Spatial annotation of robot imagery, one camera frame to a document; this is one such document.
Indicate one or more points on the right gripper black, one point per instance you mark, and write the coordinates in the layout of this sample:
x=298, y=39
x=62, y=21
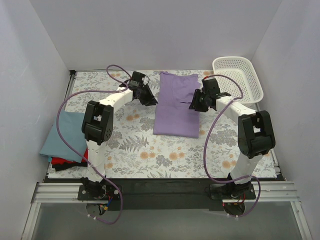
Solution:
x=198, y=99

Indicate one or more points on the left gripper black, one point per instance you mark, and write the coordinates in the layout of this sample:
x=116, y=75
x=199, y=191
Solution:
x=146, y=94

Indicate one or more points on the purple t shirt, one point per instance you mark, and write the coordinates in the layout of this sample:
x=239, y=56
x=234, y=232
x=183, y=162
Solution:
x=172, y=114

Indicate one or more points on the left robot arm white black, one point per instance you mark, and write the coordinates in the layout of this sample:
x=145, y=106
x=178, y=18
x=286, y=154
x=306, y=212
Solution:
x=98, y=125

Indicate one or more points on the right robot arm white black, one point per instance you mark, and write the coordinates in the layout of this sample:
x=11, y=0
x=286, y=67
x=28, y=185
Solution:
x=255, y=136

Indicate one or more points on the white plastic perforated basket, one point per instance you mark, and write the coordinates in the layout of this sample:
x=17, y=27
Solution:
x=237, y=76

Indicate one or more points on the floral patterned table mat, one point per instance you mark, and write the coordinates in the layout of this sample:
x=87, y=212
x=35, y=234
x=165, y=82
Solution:
x=133, y=151

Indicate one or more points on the folded teal t shirt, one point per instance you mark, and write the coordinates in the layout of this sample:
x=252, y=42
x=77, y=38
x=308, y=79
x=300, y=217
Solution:
x=71, y=136

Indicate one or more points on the folded black t shirt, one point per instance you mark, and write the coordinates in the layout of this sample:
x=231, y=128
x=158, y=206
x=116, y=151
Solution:
x=64, y=165

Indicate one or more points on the folded red t shirt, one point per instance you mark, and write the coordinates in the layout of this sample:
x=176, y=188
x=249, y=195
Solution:
x=68, y=157

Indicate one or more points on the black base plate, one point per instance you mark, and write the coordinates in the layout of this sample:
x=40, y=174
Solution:
x=161, y=194

